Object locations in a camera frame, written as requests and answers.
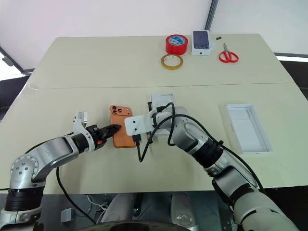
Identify black side table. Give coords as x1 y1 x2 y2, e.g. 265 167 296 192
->
273 52 308 103

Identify small grey block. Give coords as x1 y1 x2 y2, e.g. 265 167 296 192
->
60 208 74 223

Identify yellow tape roll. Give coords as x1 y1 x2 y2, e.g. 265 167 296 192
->
160 53 184 71

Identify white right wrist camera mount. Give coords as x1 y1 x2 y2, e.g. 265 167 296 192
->
124 113 155 136

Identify dark metal frame post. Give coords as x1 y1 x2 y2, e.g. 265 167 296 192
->
204 0 219 31

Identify grey robot leg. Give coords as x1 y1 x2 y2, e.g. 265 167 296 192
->
100 192 138 225
169 192 200 230

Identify phone box with purple print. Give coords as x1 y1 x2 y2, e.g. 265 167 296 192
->
191 30 216 57

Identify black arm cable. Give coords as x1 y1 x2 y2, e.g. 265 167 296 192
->
23 131 97 225
131 102 267 194

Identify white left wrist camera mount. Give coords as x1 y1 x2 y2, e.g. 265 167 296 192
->
72 110 97 153

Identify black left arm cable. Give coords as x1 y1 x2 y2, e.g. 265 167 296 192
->
23 131 97 225

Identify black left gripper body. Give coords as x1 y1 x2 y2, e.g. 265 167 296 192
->
86 125 107 149

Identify red tape roll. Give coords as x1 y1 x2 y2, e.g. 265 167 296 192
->
165 34 189 56

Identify white phone box tray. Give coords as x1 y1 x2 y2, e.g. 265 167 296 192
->
225 103 274 155

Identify white phone box lid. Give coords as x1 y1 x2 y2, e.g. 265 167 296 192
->
150 93 176 136

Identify black window frame bar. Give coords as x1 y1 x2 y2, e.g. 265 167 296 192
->
0 45 35 76

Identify orange phone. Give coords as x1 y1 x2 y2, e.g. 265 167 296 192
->
110 104 136 149

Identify thin white cable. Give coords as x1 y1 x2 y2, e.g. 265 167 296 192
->
87 194 108 213

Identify red handled scissors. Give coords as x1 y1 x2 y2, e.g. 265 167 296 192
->
218 42 240 64

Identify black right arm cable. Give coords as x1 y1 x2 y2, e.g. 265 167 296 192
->
131 102 267 194

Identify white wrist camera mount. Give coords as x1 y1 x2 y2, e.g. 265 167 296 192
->
72 110 97 153
124 113 155 136

